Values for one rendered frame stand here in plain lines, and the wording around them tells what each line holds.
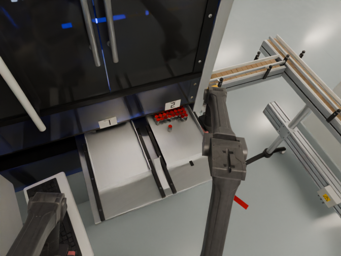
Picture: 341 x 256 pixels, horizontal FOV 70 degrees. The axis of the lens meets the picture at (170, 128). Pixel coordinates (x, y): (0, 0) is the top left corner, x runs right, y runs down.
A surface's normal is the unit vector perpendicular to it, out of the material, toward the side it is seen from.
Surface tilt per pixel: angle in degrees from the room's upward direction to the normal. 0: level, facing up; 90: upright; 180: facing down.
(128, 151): 0
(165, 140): 0
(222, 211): 49
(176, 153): 0
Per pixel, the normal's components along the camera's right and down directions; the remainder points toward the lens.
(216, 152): 0.07, -0.79
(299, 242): 0.07, -0.54
